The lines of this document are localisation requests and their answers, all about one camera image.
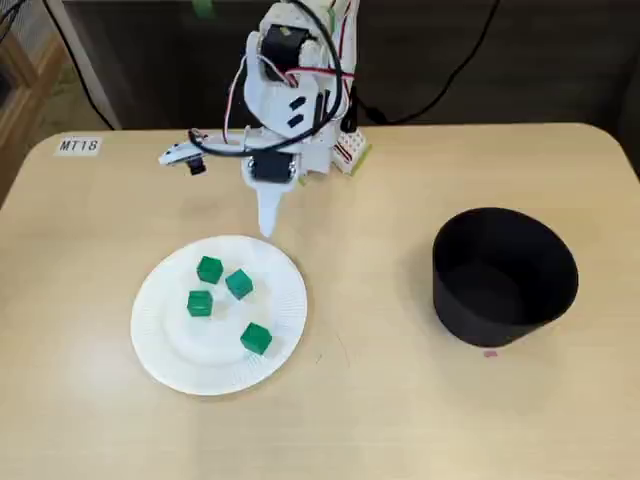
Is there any wooden shelf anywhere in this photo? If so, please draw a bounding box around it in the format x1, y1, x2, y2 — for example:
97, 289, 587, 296
0, 29, 66, 171

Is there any black pot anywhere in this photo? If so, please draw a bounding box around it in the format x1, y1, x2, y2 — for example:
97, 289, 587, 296
431, 207, 580, 349

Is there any thin black cable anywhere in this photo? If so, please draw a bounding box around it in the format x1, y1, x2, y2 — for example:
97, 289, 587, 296
43, 0, 116, 131

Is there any white paper plate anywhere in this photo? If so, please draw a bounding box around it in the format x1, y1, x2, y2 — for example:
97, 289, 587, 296
130, 234, 309, 397

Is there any white MT18 label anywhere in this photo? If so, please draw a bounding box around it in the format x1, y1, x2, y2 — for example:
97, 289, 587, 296
53, 137, 104, 157

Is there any green base plate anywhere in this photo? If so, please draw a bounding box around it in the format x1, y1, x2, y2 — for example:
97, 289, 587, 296
344, 143, 374, 177

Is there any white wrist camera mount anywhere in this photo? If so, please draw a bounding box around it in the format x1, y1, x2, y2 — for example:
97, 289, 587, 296
158, 128, 251, 176

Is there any green block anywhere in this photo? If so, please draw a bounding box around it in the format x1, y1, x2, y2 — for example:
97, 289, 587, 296
239, 322, 274, 357
224, 268, 254, 301
195, 255, 224, 285
187, 289, 214, 318

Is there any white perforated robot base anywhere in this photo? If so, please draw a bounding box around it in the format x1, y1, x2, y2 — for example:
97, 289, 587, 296
329, 124, 374, 177

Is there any black power cable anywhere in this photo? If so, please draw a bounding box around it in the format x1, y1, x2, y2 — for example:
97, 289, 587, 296
349, 0, 502, 126

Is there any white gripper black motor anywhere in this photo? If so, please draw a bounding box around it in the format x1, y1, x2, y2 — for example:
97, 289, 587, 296
241, 127, 304, 239

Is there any red white wrist servo wire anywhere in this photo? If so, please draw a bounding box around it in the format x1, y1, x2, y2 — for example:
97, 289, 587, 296
222, 54, 251, 146

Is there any grey metal pole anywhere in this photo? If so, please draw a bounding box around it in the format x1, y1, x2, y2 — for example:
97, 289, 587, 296
47, 0, 124, 130

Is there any red arm servo wire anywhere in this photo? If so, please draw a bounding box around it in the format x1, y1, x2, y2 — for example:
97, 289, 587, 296
337, 0, 361, 66

